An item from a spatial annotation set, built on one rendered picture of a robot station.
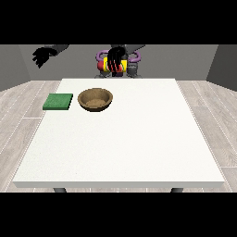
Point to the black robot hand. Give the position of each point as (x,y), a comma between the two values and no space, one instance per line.
(42,56)
(115,57)

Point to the grey robot trunk purple rings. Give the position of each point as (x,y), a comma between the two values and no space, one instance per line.
(133,70)

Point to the dark table leg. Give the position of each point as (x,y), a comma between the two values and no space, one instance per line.
(177,189)
(59,189)

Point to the small red ball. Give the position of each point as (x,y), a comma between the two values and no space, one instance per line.
(100,65)

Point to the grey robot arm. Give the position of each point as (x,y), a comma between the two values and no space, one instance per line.
(60,47)
(133,48)

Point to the green square pad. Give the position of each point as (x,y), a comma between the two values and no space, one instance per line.
(58,101)

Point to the yellow cup with melon print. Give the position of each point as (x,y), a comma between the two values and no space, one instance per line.
(124,65)

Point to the brown wooden bowl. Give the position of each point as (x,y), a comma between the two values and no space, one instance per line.
(95,99)

